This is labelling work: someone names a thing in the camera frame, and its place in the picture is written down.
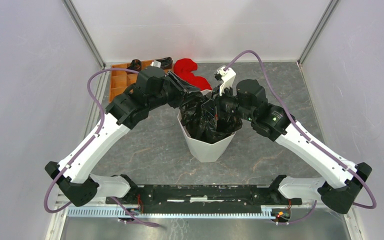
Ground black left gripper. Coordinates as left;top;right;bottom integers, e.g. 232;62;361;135
148;70;201;111

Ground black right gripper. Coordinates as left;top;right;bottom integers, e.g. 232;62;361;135
201;82;255;122

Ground black plastic trash bag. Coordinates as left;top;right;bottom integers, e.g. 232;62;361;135
179;92;243;144

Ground white plastic trash bin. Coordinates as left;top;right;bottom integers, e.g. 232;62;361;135
177;90;237;163

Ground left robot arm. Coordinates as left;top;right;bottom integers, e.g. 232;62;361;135
45;66;201;207

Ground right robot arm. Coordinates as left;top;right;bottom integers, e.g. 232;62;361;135
203;79;372;214

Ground red cloth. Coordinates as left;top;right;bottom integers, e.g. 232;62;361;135
173;58;212;91

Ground black bag roll right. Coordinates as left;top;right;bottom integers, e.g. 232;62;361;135
156;57;173;70

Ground black bag roll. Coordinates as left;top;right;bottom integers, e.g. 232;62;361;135
156;57;173;70
127;59;142;72

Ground black bag roll left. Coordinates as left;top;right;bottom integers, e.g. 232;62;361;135
127;59;142;72

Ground wooden compartment tray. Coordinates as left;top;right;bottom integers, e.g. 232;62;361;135
108;59;175;103

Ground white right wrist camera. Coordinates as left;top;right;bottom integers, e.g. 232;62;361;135
214;65;237;97

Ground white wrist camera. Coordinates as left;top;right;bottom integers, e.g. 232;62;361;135
214;65;237;97
150;60;162;69

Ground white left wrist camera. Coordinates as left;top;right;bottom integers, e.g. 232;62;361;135
150;60;162;69

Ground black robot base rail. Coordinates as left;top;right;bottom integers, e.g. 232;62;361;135
105;175;303;214

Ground left aluminium corner post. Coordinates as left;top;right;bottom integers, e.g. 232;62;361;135
62;0;106;69

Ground aluminium corner post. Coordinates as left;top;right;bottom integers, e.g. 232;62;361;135
297;0;341;67
62;0;106;69

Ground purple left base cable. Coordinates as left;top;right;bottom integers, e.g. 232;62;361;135
110;197;161;229

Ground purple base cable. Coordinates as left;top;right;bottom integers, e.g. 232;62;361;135
110;197;161;229
276;200;318;226

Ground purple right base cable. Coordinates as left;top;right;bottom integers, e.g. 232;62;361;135
276;200;318;226

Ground right aluminium corner post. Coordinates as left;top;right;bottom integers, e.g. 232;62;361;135
297;0;341;67

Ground white slotted cable duct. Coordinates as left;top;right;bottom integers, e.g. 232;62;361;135
67;206;285;220

